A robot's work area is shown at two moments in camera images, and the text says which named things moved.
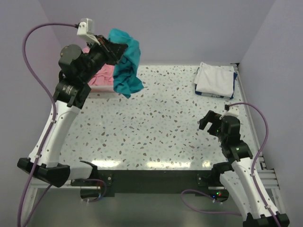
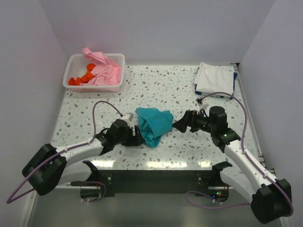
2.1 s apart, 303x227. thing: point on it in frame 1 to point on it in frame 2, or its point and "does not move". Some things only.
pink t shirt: (105, 76) does not move
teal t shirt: (127, 77) to (153, 124)
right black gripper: (211, 117) to (190, 120)
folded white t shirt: (218, 80) does not move
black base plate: (112, 182) does not move
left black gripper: (113, 51) to (135, 140)
